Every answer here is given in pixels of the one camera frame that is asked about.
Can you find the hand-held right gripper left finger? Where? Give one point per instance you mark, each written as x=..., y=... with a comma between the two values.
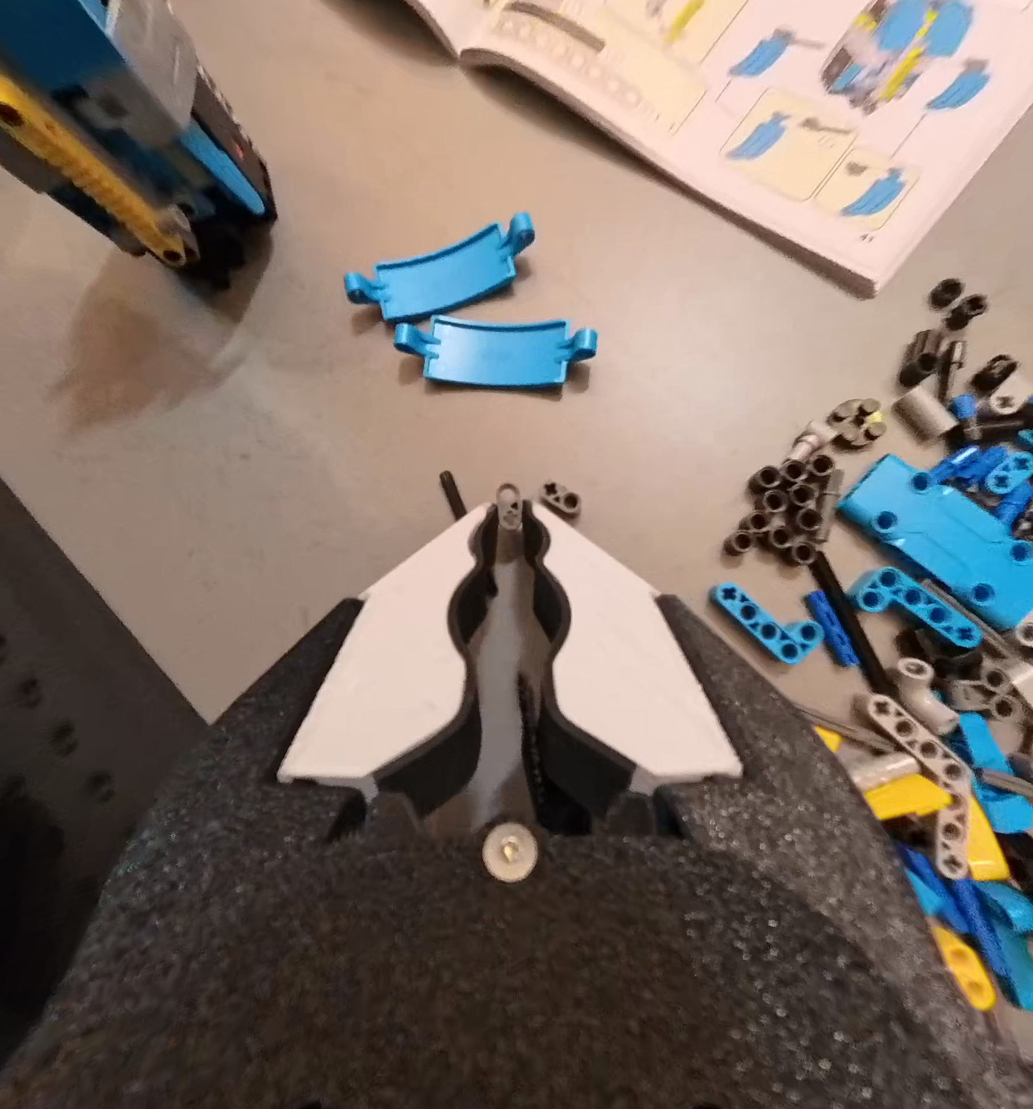
x=378, y=684

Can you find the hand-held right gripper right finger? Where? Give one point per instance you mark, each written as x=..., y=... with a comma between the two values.
x=638, y=684

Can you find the pile of small brick parts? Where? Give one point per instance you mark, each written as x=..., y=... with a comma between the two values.
x=941, y=537

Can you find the grey blue toy brick model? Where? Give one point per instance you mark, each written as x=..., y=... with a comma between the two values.
x=92, y=113

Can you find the grey desk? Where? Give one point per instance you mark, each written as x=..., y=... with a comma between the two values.
x=265, y=450

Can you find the dark grey small brick connector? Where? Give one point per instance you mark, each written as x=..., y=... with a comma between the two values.
x=560, y=499

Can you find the black brick axle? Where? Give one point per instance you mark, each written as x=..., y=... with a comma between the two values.
x=452, y=494

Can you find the black perforated panel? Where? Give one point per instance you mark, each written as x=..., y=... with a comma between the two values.
x=40, y=693

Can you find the blue curved brick piece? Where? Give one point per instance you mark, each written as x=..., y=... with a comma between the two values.
x=495, y=351
x=443, y=270

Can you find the open instruction booklet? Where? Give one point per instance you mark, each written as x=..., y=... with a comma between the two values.
x=785, y=113

